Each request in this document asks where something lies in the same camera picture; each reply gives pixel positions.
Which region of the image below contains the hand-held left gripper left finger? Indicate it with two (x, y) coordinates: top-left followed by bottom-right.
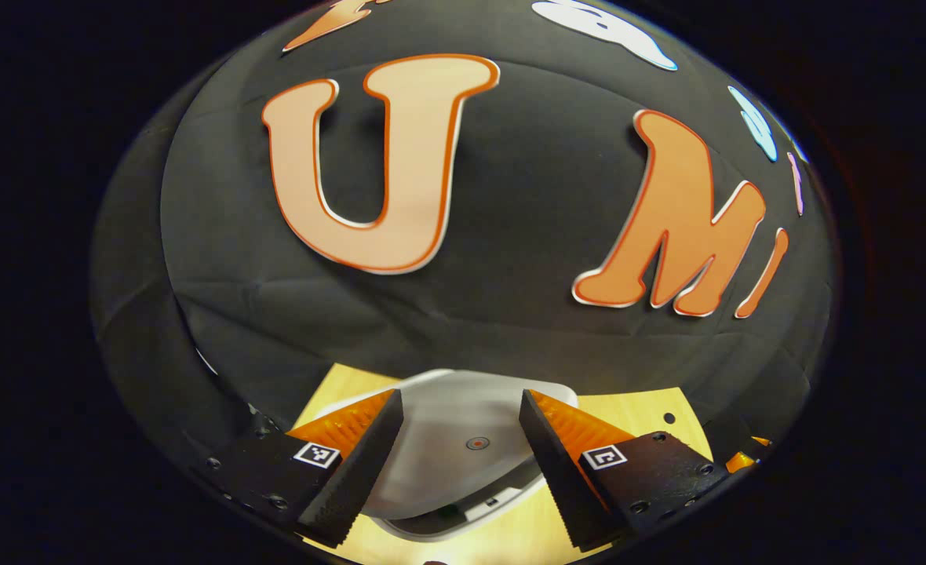
(204, 388), (405, 549)

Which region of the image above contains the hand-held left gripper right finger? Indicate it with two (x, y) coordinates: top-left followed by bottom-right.
(520, 388), (729, 552)

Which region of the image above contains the white desktop garbage bin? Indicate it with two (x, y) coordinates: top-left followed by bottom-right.
(310, 369), (581, 542)

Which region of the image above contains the wooden desktop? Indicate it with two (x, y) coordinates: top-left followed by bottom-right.
(290, 363), (715, 565)

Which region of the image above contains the black backdrop cloth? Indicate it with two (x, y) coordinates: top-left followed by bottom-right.
(89, 0), (837, 472)

